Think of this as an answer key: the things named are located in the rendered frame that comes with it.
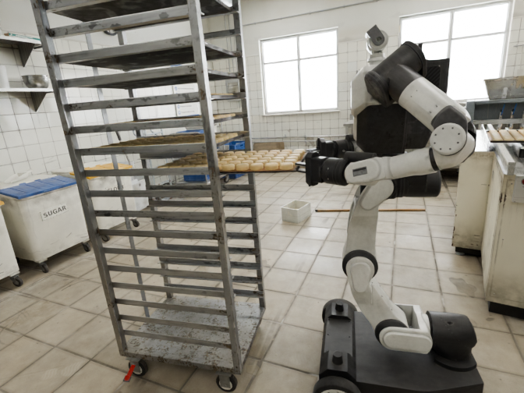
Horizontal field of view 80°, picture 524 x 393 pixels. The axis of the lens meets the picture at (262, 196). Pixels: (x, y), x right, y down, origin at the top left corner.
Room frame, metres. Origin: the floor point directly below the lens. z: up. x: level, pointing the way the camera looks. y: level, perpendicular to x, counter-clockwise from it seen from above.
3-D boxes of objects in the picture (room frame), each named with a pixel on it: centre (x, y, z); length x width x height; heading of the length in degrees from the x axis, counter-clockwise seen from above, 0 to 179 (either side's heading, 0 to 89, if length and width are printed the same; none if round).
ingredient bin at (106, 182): (3.38, 1.80, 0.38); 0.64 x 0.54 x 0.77; 63
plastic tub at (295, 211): (3.33, -0.37, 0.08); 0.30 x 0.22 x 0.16; 142
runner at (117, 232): (1.25, 0.46, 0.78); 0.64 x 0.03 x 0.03; 74
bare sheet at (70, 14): (1.45, 0.41, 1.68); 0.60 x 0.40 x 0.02; 74
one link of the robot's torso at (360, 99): (1.19, -0.50, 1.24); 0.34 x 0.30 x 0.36; 164
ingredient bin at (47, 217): (2.78, 2.07, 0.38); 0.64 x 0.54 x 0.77; 65
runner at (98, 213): (1.25, 0.46, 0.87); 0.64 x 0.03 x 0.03; 74
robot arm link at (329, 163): (1.05, -0.22, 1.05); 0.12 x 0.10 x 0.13; 44
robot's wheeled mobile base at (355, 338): (1.17, -0.55, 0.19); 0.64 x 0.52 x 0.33; 74
